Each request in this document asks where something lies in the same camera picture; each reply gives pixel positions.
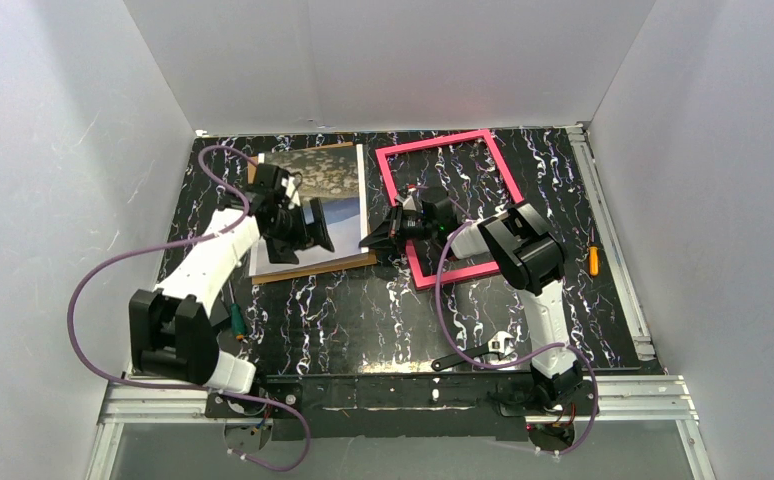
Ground pink photo frame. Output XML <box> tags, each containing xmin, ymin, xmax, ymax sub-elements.
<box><xmin>374</xmin><ymin>128</ymin><xmax>526</xmax><ymax>291</ymax></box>

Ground orange handled screwdriver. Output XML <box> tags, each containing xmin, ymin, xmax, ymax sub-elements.
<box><xmin>588</xmin><ymin>245</ymin><xmax>600</xmax><ymax>277</ymax></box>

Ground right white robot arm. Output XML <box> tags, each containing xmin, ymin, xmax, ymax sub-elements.
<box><xmin>360</xmin><ymin>187</ymin><xmax>582</xmax><ymax>410</ymax></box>

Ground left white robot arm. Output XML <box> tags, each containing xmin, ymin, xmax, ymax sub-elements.
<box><xmin>129</xmin><ymin>164</ymin><xmax>334</xmax><ymax>394</ymax></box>

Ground black adjustable wrench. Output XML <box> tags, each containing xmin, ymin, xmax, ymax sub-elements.
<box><xmin>431</xmin><ymin>331</ymin><xmax>515</xmax><ymax>372</ymax></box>

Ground green handled screwdriver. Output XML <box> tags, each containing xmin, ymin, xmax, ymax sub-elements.
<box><xmin>229</xmin><ymin>302</ymin><xmax>248</xmax><ymax>341</ymax></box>

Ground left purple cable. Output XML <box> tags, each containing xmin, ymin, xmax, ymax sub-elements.
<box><xmin>66</xmin><ymin>144</ymin><xmax>312</xmax><ymax>474</ymax></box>

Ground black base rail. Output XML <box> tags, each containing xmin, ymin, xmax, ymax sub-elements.
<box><xmin>204</xmin><ymin>370</ymin><xmax>600</xmax><ymax>442</ymax></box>

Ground aluminium side rail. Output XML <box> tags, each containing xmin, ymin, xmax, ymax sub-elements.
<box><xmin>566</xmin><ymin>124</ymin><xmax>699</xmax><ymax>422</ymax></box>

